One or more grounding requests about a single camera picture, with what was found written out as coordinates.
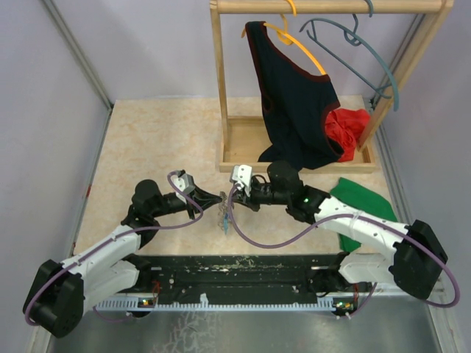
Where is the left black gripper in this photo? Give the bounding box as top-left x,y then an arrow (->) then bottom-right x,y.
151,184 -> 222,220

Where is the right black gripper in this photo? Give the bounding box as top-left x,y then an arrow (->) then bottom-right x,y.
229,179 -> 290,213

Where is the metal disc with keyrings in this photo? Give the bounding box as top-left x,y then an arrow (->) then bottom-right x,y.
218,191 -> 228,231

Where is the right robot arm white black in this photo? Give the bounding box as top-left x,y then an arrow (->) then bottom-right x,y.
230,161 -> 447,300

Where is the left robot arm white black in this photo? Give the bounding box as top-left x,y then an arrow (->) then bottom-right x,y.
23,171 -> 222,338

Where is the wooden clothes rack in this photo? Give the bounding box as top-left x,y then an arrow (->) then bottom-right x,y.
210,1 -> 453,173

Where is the navy tank top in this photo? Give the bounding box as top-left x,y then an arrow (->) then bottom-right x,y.
244,21 -> 344,171

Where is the green cloth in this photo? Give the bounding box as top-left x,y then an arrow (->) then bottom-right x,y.
329,176 -> 400,253

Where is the red cloth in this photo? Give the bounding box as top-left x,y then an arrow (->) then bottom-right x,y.
325,108 -> 370,163

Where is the yellow clothes hanger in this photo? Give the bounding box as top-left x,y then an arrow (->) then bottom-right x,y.
241,0 -> 327,76

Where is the grey-blue clothes hanger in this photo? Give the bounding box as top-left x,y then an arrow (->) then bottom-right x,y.
297,13 -> 400,112

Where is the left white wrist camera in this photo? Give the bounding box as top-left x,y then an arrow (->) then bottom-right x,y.
171,170 -> 195,196

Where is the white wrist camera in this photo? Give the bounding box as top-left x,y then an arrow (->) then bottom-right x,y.
171,170 -> 195,196
230,165 -> 252,196

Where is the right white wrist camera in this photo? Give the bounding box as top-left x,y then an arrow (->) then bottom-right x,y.
230,165 -> 252,196

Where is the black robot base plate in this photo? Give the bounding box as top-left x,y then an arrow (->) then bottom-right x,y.
126,253 -> 372,305

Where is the grey slotted cable duct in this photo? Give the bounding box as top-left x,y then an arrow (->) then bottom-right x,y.
95,292 -> 372,313

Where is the right aluminium frame rail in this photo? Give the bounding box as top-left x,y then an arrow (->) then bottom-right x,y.
367,14 -> 442,295

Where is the aluminium frame rail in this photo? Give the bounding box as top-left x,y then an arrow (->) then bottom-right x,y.
367,14 -> 442,295
39,0 -> 114,110

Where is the left aluminium frame rail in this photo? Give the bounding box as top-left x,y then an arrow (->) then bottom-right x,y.
39,0 -> 114,110

